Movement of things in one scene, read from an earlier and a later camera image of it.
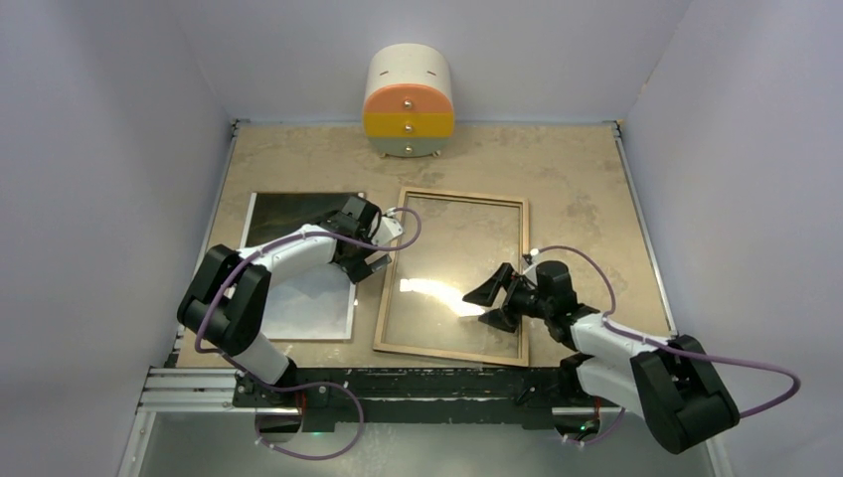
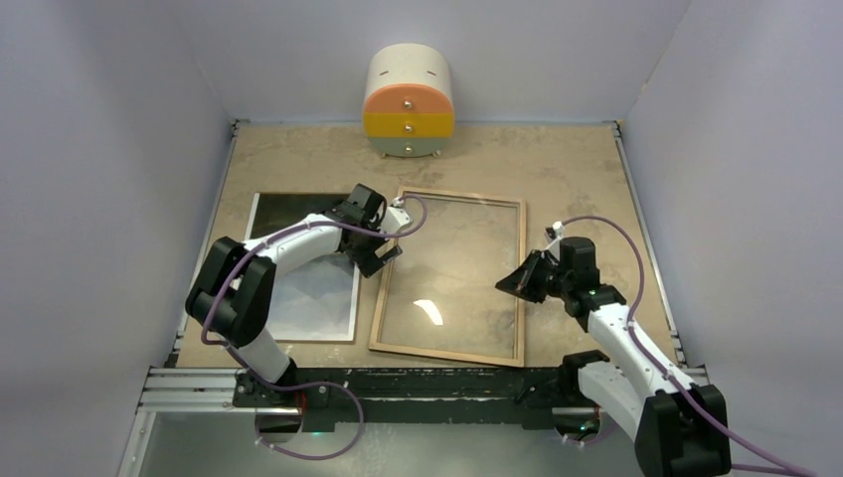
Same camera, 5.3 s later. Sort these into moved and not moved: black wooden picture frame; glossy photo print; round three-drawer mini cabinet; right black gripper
Moved: right black gripper
Not moved: round three-drawer mini cabinet; glossy photo print; black wooden picture frame
